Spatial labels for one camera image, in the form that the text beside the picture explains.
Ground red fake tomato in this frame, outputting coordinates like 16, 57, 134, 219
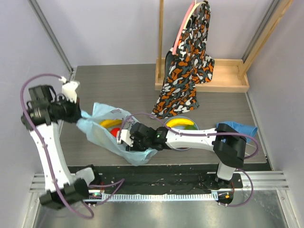
110, 127, 120, 137

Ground pink cream hanger hoop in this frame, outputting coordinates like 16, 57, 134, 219
172, 0, 207, 55

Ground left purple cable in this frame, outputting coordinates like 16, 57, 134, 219
20, 73, 125, 219

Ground blue cloth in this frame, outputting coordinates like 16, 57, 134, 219
215, 121, 258, 137

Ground purple cable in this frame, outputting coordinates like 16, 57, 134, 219
20, 73, 125, 219
117, 113, 259, 207

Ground light blue plastic bag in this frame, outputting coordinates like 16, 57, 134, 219
76, 102, 157, 166

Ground green fake lime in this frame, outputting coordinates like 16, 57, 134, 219
184, 125, 197, 130

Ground blue round plate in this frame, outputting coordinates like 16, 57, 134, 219
163, 116, 199, 152

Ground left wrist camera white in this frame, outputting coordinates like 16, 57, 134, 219
59, 76, 80, 103

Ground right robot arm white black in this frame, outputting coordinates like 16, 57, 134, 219
120, 123, 247, 190

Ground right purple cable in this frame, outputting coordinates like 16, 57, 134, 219
117, 113, 259, 207

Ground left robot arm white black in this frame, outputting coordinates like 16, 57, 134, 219
21, 81, 101, 210

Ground white slotted cable duct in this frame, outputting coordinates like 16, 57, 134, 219
83, 192, 219, 202

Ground wooden rack frame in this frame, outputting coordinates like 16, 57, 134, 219
155, 0, 293, 93

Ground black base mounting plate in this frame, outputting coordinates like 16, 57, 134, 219
66, 163, 273, 190

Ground camouflage patterned fabric bag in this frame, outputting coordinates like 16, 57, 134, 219
152, 1, 215, 119

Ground yellow fake banana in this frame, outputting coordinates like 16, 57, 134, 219
99, 119, 123, 129
166, 118, 195, 128

